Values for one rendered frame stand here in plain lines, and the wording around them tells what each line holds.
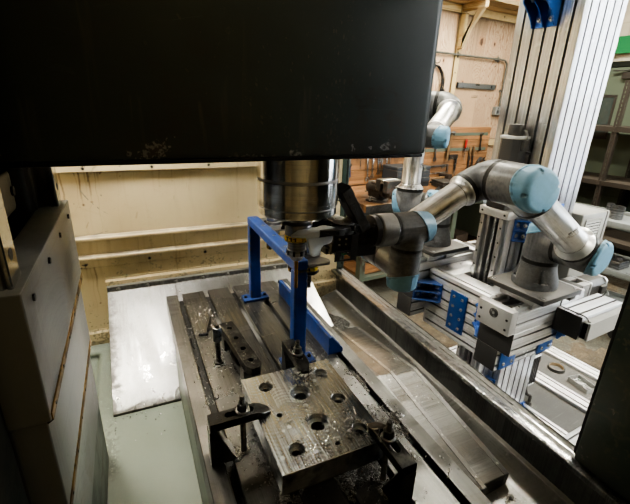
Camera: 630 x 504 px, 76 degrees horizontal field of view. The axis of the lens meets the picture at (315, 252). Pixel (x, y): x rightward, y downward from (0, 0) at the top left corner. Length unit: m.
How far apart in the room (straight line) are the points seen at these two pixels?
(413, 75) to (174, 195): 1.25
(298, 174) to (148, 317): 1.20
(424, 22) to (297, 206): 0.37
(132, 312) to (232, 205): 0.61
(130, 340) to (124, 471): 0.52
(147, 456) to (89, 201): 0.95
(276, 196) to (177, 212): 1.10
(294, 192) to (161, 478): 0.94
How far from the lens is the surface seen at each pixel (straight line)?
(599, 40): 1.86
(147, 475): 1.39
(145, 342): 1.72
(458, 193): 1.19
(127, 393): 1.62
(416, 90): 0.76
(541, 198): 1.16
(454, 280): 1.79
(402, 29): 0.75
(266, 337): 1.35
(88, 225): 1.81
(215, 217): 1.83
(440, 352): 1.55
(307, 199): 0.73
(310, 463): 0.85
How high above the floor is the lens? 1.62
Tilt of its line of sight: 20 degrees down
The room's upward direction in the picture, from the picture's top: 2 degrees clockwise
